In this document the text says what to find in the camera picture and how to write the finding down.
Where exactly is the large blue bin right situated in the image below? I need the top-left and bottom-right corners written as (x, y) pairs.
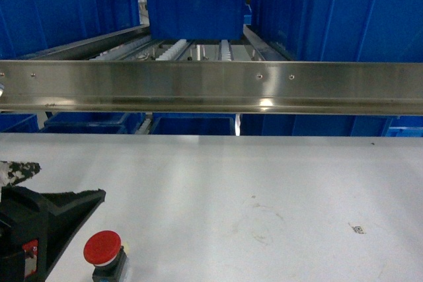
top-left (250, 0), bottom-right (422, 63)

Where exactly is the red mushroom push button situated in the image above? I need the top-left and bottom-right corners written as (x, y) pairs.
top-left (83, 230), bottom-right (130, 282)

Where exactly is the large blue bin left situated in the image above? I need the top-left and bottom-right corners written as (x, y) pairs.
top-left (1, 0), bottom-right (140, 59)

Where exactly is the large blue bin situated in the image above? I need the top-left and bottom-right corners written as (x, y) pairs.
top-left (1, 0), bottom-right (140, 59)
top-left (250, 0), bottom-right (422, 63)

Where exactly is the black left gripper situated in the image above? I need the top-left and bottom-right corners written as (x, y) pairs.
top-left (1, 160), bottom-right (106, 281)

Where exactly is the blue bin center shelf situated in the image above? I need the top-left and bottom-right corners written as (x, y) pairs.
top-left (147, 0), bottom-right (246, 40)

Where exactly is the steel shelf front rail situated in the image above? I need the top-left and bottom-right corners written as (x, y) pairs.
top-left (1, 61), bottom-right (422, 116)

